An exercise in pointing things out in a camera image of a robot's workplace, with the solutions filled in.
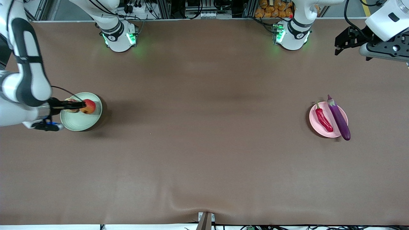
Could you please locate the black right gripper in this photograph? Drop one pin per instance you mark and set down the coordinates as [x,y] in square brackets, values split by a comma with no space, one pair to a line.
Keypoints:
[55,104]

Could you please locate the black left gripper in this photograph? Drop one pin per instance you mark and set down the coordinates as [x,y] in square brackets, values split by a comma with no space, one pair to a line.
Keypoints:
[354,37]

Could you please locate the yellow-pink peach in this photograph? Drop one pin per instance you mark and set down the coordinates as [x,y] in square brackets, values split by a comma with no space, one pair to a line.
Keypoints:
[73,111]

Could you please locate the red apple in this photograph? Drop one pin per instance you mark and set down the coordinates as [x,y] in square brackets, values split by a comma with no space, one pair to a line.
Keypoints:
[90,107]

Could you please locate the purple eggplant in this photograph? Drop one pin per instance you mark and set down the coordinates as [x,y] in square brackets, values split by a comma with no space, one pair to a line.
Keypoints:
[339,119]

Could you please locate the red chili pepper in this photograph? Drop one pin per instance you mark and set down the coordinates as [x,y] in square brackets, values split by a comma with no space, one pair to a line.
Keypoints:
[323,119]

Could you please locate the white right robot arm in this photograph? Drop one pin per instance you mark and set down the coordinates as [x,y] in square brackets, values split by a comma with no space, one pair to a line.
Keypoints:
[32,80]

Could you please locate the pale green round plate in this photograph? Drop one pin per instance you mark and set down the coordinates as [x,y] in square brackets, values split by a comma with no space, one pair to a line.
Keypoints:
[80,123]

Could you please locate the orange snack bag pile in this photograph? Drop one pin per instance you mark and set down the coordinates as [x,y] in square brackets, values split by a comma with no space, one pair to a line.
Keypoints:
[271,9]

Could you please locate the pink round plate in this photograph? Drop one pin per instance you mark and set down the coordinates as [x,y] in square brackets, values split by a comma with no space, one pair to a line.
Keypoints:
[314,126]

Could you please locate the white power strip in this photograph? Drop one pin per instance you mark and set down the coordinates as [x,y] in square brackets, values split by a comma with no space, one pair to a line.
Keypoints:
[138,11]

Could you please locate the brown table cover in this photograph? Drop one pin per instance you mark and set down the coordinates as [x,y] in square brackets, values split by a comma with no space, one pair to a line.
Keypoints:
[191,179]

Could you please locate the white socket strip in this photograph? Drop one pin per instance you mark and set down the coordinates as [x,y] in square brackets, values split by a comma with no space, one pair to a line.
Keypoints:
[207,14]

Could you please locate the aluminium frame post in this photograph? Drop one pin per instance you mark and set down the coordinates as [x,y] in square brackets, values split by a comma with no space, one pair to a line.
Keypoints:
[162,8]

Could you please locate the grey table edge rail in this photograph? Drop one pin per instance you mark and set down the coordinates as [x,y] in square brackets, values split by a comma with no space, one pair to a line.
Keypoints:
[191,19]

